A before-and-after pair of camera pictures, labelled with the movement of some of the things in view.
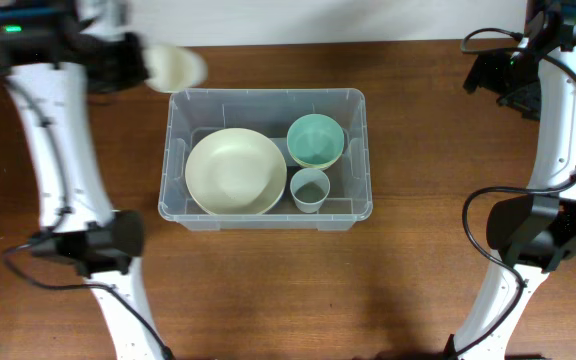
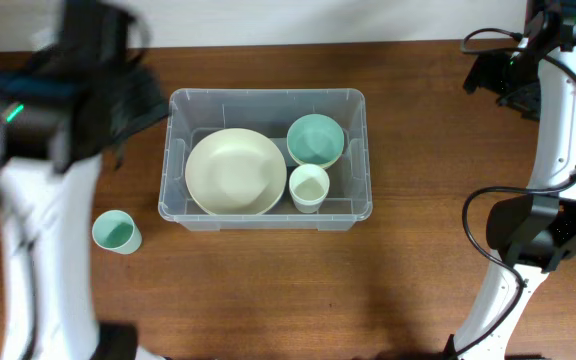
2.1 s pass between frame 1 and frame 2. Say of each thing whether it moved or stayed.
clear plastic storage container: stayed
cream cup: moved
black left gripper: moved
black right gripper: stayed
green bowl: stayed
